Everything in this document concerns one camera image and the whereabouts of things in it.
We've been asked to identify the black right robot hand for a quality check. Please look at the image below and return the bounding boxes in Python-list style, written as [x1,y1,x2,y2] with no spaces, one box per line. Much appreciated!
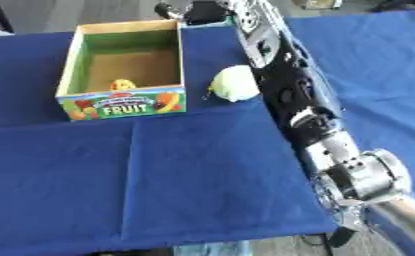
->
[152,0,234,25]

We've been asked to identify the beige box on floor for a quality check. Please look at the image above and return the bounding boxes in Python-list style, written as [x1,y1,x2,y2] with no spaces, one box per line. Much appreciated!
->
[291,0,346,10]

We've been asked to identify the tan cardboard box green inside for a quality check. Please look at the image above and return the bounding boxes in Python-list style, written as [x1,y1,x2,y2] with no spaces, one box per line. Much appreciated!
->
[53,19,190,122]

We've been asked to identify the pale green toy fruit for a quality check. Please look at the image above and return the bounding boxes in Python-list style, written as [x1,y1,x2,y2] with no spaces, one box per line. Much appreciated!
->
[201,64,262,103]

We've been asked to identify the yellow red toy fruit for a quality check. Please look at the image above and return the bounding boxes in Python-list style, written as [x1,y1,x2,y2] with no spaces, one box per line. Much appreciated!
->
[109,78,139,92]

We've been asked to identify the black cable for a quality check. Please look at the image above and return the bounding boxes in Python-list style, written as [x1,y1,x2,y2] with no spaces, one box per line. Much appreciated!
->
[299,227,358,256]

